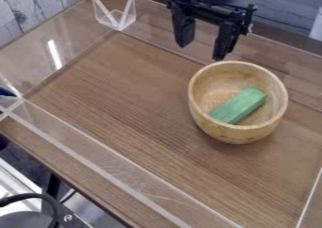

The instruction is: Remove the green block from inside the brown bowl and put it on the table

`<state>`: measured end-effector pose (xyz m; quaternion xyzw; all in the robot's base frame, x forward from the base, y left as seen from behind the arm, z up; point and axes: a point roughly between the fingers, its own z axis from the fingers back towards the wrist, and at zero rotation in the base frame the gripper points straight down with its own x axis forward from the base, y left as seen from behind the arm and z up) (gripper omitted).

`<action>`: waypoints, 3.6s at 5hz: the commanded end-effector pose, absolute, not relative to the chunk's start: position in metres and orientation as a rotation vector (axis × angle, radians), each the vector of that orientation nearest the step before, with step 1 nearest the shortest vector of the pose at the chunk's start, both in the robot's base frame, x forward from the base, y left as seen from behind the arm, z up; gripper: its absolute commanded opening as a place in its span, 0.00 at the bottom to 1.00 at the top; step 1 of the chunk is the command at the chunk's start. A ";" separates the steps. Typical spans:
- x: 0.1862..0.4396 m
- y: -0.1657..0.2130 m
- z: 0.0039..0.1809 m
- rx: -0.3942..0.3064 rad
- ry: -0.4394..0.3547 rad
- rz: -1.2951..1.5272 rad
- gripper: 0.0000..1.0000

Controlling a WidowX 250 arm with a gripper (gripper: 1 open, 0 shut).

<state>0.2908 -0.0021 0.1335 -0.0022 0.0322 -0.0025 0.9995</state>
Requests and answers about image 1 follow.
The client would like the brown wooden bowl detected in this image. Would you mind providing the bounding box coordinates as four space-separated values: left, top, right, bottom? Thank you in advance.
188 60 289 144

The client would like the metal bracket with screw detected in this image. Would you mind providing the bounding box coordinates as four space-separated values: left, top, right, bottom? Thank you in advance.
55 204 94 228

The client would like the black table leg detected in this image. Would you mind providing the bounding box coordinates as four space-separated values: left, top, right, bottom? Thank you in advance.
47 174 62 198

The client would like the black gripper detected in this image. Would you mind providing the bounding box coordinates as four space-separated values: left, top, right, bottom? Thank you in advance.
168 0 259 61

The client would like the black cable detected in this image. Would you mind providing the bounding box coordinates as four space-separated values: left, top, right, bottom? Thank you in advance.
0 192 62 228

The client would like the clear acrylic front wall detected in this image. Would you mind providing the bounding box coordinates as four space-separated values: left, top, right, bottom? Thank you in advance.
0 97 243 228

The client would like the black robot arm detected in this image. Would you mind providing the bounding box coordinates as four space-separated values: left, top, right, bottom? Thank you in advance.
168 0 259 61

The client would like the green wooden block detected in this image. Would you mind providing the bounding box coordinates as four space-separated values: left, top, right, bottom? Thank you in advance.
208 87 268 124

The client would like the clear acrylic corner bracket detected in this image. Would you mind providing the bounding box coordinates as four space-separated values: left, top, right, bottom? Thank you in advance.
93 0 137 31

